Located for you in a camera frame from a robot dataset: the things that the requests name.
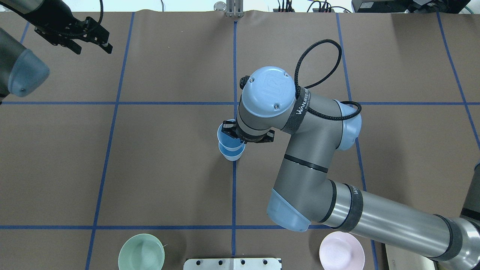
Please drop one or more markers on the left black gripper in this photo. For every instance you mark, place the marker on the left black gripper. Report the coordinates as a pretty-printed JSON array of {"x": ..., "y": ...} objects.
[{"x": 54, "y": 23}]

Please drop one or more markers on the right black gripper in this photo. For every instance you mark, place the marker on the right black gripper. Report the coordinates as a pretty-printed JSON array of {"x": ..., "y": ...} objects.
[{"x": 228, "y": 129}]

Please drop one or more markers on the blue cup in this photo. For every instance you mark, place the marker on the blue cup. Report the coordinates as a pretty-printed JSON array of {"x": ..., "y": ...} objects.
[
  {"x": 231, "y": 155},
  {"x": 229, "y": 143}
]

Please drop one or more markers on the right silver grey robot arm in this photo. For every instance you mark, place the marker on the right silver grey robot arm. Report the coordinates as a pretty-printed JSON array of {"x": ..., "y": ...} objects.
[{"x": 390, "y": 177}]

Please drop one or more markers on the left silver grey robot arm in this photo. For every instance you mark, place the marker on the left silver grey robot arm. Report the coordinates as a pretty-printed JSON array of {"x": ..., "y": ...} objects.
[{"x": 21, "y": 71}]

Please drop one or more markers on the green bowl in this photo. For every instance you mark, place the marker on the green bowl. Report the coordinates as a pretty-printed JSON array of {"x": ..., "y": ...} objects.
[{"x": 142, "y": 252}]

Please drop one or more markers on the pink bowl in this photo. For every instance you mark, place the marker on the pink bowl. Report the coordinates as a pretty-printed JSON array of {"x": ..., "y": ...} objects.
[{"x": 341, "y": 251}]

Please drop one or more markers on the black laptop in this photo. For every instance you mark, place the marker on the black laptop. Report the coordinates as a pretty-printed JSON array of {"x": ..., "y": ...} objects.
[{"x": 409, "y": 6}]

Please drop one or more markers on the aluminium frame post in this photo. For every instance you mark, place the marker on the aluminium frame post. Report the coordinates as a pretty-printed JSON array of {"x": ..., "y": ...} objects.
[{"x": 234, "y": 8}]

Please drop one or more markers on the white camera mast base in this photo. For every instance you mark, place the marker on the white camera mast base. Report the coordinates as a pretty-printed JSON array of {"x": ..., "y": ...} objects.
[{"x": 233, "y": 264}]

